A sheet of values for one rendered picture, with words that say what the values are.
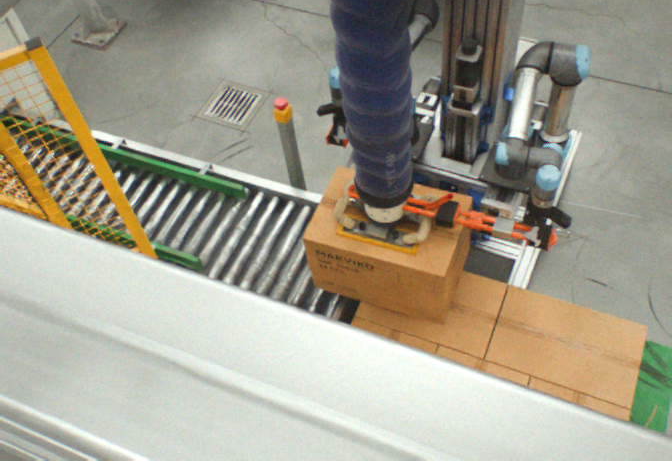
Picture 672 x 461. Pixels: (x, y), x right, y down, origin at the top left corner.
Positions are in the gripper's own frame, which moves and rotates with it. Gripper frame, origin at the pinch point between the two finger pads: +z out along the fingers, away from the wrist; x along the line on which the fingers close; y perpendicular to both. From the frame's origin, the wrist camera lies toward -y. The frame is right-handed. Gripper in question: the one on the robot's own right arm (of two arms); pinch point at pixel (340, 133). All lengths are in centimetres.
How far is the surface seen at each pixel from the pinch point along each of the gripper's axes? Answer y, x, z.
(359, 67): 28, -39, -78
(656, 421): 159, -28, 120
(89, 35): -267, 135, 116
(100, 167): -63, -69, -34
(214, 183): -74, -3, 58
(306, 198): -26, 5, 61
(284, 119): -39, 21, 24
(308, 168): -58, 67, 120
